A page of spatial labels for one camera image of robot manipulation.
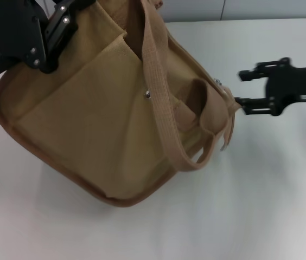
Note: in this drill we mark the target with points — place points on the silver metal zipper pull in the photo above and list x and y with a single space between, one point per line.
217 81

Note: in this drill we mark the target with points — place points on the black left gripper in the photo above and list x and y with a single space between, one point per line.
12 35

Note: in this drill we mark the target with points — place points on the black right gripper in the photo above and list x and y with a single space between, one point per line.
291 84

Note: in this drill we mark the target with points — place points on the khaki canvas food bag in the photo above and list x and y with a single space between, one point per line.
88 122

